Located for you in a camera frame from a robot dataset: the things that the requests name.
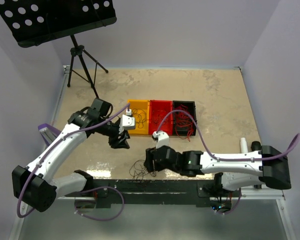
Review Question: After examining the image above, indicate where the red plastic bin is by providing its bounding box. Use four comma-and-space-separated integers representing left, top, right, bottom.
148, 100, 173, 136

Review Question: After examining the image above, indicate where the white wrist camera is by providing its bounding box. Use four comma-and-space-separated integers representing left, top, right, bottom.
152, 130, 170, 149
119, 109, 136, 134

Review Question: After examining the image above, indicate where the purple plastic holder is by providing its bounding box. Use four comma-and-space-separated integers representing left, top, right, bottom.
38, 123, 61, 147

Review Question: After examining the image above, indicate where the black perforated music stand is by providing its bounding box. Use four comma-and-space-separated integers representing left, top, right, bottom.
0, 0, 117, 90

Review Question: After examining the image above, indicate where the yellow plastic bin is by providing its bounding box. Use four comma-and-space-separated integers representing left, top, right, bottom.
127, 99, 150, 136

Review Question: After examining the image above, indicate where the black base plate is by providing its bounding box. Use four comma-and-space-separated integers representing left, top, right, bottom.
72, 178, 242, 209

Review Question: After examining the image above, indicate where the red wire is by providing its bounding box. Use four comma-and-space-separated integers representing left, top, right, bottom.
174, 107, 195, 142
174, 104, 195, 142

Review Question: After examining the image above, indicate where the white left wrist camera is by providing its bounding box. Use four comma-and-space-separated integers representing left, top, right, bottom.
119, 109, 136, 134

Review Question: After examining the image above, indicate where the white microphone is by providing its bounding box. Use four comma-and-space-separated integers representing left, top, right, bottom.
240, 137, 249, 154

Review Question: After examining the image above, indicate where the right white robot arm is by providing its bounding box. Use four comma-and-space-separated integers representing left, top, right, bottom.
144, 145, 292, 197

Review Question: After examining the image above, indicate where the black plastic bin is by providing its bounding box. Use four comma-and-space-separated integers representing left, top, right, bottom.
172, 100, 197, 139

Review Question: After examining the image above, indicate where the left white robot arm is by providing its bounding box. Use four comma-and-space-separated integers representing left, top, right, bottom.
12, 98, 135, 218

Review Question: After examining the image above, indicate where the black microphone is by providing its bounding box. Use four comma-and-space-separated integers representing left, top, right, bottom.
251, 141, 262, 152

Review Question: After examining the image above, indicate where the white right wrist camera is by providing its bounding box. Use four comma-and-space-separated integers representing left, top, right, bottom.
152, 130, 170, 149

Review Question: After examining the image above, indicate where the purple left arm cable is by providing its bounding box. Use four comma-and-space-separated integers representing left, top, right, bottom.
16, 103, 131, 221

